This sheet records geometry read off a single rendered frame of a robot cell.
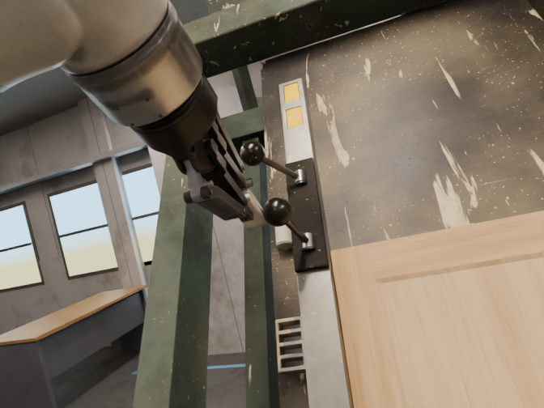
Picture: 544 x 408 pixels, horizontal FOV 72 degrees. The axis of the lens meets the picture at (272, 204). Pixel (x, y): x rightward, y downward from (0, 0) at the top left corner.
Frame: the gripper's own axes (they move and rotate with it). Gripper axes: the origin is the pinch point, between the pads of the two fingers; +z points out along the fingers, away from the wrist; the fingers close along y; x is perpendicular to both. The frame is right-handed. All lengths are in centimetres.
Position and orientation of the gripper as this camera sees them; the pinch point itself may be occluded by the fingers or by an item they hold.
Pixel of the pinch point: (248, 210)
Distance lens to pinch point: 47.4
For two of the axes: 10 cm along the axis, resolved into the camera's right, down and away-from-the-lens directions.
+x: 9.5, -2.1, -2.4
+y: 0.5, 8.4, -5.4
